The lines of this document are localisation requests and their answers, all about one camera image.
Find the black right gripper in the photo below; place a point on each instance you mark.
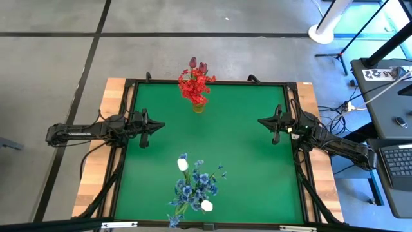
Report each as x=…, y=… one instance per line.
x=283, y=124

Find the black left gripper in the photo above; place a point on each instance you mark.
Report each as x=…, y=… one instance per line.
x=144, y=129

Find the white artificial tulip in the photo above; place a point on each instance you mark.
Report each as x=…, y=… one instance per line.
x=207, y=205
x=182, y=164

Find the red blossom flower bunch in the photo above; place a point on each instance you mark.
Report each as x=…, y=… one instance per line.
x=188, y=85
x=199, y=91

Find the blue blossom flower bunch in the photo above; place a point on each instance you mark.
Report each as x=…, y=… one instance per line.
x=202, y=178
x=175, y=220

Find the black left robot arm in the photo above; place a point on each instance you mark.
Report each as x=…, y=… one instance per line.
x=80, y=130

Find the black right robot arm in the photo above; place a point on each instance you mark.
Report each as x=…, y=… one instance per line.
x=338, y=143

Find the yellow glass vase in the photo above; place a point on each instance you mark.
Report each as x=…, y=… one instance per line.
x=198, y=109

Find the clear glass vase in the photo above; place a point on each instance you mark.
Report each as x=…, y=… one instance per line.
x=193, y=211

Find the green table mat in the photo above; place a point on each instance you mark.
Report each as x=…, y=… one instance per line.
x=241, y=154

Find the grey side desk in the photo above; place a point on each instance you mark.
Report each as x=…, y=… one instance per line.
x=380, y=103

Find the white round-base pole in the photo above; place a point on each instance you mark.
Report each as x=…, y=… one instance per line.
x=328, y=25

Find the white number label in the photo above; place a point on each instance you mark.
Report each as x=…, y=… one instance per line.
x=377, y=74

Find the black tripod stand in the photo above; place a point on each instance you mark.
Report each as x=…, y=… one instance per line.
x=360, y=32

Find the black key fob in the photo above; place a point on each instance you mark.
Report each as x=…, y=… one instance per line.
x=401, y=121

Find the black keyboard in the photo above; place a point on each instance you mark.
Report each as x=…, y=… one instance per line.
x=397, y=162

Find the black table frame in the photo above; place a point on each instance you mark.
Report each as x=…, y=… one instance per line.
x=291, y=87

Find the silver metal bracket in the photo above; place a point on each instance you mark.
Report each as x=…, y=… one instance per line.
x=119, y=224
x=297, y=228

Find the black table-level camera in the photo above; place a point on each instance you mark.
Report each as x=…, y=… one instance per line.
x=208, y=226

